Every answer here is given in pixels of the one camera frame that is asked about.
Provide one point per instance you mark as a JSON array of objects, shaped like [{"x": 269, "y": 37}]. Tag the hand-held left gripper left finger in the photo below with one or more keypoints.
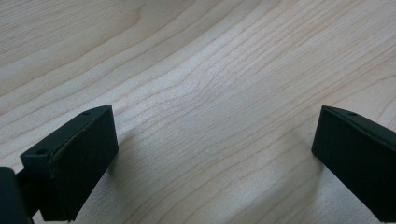
[{"x": 73, "y": 161}]

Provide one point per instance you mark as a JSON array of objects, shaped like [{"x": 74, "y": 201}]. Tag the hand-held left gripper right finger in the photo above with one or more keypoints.
[{"x": 358, "y": 165}]

